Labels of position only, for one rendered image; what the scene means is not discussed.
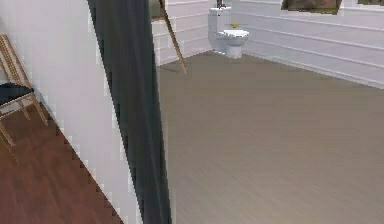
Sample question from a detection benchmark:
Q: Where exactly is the wooden easel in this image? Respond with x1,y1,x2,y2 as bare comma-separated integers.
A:
148,0,189,75

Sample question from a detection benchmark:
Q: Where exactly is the white toilet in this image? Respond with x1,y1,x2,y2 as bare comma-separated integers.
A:
207,6,250,60

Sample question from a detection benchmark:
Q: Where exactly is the window with dark view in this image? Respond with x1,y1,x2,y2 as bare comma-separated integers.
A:
280,0,343,16
357,0,384,7

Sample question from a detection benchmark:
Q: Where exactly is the wooden chair with black seat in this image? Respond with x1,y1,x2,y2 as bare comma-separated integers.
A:
0,33,49,148

